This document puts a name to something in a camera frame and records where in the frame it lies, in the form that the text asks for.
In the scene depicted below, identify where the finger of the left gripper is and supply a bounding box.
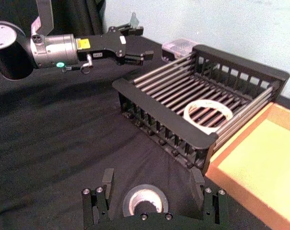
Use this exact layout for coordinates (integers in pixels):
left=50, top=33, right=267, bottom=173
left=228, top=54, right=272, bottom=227
left=116, top=12, right=144, bottom=36
left=124, top=50, right=154, bottom=67

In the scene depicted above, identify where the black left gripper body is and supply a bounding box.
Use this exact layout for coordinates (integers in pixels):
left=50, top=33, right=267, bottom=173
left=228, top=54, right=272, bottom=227
left=75, top=26, right=128, bottom=65

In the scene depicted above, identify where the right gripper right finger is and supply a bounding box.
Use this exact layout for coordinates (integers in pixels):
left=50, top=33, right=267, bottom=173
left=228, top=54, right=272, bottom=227
left=191, top=167, right=228, bottom=225

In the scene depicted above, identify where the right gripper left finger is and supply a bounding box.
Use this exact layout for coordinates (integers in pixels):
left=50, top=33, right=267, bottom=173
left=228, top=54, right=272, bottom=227
left=81, top=168, right=115, bottom=228

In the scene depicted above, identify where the clear plastic case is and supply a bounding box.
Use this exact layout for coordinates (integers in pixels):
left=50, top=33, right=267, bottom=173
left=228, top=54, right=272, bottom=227
left=162, top=39, right=198, bottom=62

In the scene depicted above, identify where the black rack with steel bars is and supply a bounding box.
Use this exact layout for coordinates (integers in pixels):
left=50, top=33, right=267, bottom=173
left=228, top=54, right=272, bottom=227
left=112, top=44, right=290, bottom=177

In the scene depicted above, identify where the shallow brown cardboard tray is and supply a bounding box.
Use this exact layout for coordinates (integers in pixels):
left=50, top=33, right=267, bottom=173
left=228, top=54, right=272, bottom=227
left=204, top=102, right=290, bottom=230

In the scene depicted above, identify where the roll of white tape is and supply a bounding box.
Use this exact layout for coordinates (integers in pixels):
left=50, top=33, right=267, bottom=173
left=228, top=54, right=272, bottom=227
left=184, top=99, right=233, bottom=135

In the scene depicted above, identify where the black table cloth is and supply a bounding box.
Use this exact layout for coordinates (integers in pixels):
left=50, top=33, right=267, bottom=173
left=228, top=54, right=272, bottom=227
left=0, top=0, right=290, bottom=230

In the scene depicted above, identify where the thin dark gripper cable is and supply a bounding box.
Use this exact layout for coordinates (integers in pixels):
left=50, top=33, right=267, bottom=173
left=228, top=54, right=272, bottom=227
left=62, top=54, right=94, bottom=74

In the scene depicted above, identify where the plain pale wall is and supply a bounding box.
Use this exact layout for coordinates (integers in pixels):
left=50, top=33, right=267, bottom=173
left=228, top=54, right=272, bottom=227
left=104, top=0, right=290, bottom=101

